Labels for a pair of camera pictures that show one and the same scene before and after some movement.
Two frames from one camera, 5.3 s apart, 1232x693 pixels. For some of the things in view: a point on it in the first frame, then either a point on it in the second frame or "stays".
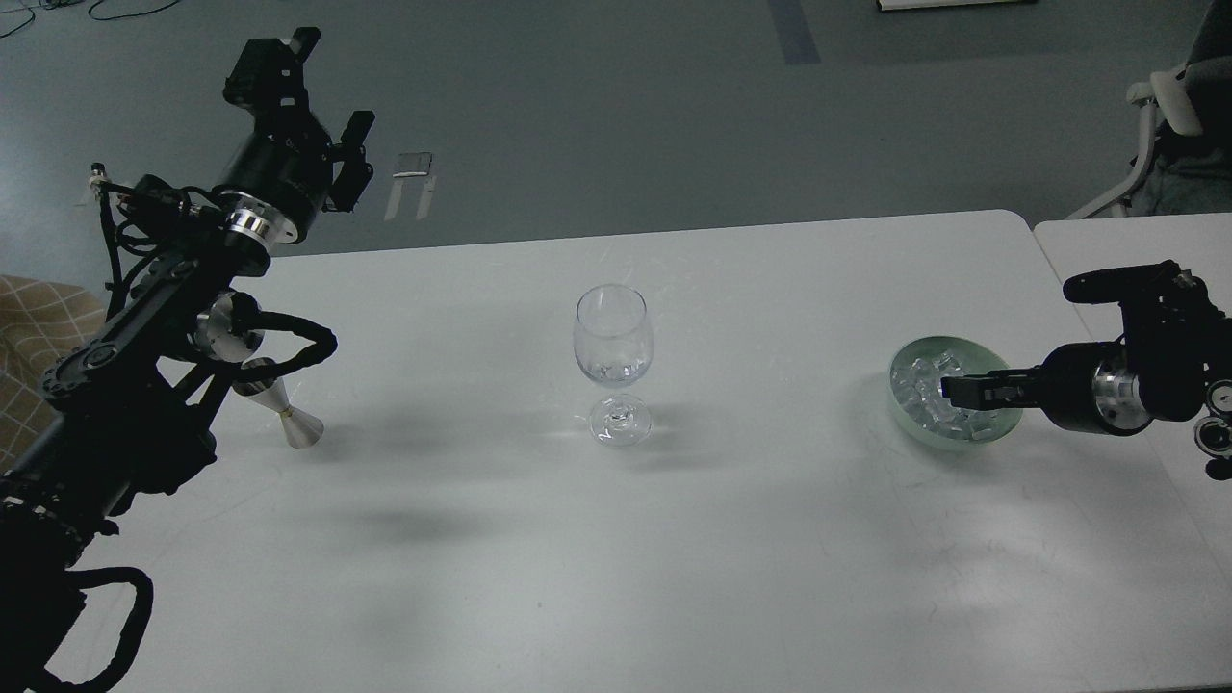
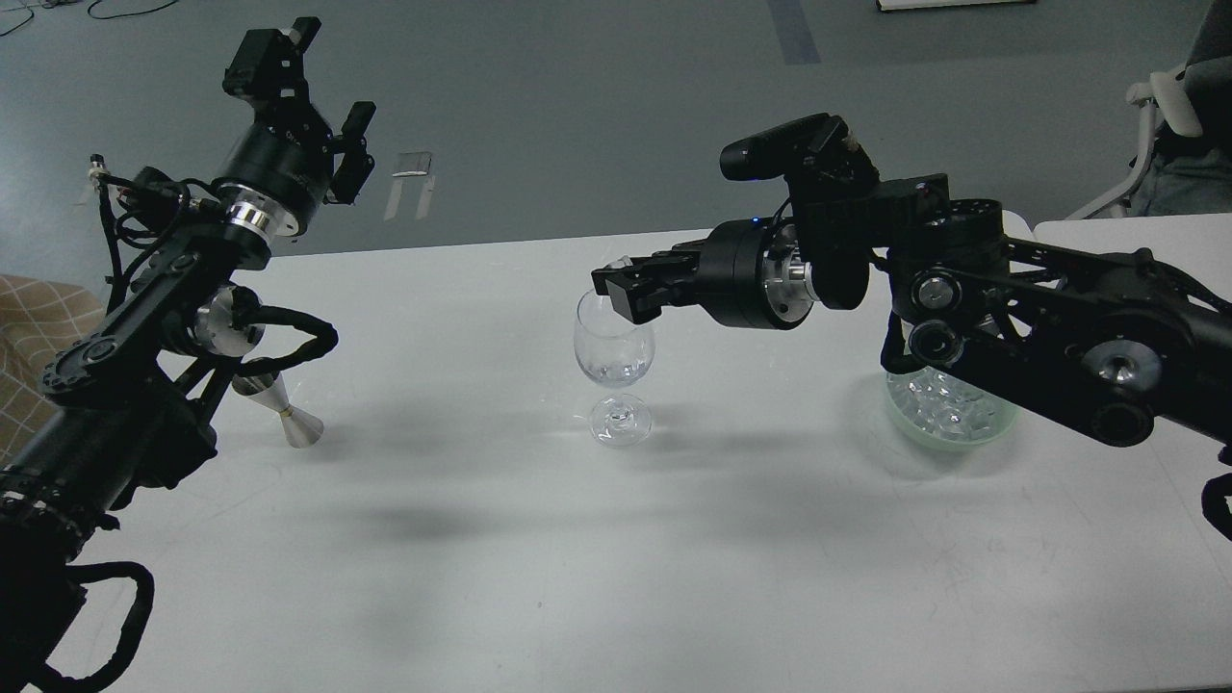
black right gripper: [1089, 387] to [752, 273]
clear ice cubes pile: [916, 384] stays
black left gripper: [280, 179] stays
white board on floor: [907, 5] stays
